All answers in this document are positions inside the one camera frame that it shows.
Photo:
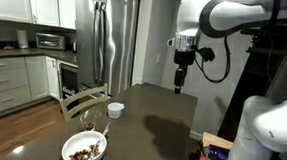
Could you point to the white ceramic mug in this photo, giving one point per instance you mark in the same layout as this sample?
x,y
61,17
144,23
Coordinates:
x,y
115,111

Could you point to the black bar camera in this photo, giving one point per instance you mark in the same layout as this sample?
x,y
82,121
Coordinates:
x,y
253,31

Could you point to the wooden base board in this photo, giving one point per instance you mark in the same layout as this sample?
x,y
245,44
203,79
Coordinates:
x,y
216,140

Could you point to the light wooden chair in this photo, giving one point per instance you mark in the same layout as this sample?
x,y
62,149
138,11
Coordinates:
x,y
105,91

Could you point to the mixed nuts and dried fruit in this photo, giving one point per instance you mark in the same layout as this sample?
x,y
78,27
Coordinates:
x,y
88,126
77,156

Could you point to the clear glass cup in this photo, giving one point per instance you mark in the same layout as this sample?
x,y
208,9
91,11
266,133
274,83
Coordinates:
x,y
88,117

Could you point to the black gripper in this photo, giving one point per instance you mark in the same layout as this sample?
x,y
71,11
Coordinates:
x,y
184,57

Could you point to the white ceramic bowl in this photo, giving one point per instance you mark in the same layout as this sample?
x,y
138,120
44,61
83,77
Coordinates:
x,y
79,143

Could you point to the small dark bottle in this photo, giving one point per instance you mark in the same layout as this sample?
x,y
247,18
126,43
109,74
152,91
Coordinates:
x,y
74,48

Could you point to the dark kitchen countertop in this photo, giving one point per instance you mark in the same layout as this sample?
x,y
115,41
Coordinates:
x,y
35,52

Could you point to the white paper towel roll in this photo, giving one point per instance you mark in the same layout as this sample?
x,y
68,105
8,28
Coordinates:
x,y
22,39

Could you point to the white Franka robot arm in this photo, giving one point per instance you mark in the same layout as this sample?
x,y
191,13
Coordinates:
x,y
264,124

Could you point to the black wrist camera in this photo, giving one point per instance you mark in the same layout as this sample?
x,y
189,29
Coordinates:
x,y
205,54

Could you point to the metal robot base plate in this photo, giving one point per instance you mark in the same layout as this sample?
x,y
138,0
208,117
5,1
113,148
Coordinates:
x,y
217,154

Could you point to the white lower kitchen cabinets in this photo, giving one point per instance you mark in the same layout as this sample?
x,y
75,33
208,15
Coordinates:
x,y
6,81

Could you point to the stainless steel refrigerator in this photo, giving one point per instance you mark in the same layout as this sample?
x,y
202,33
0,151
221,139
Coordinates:
x,y
117,25

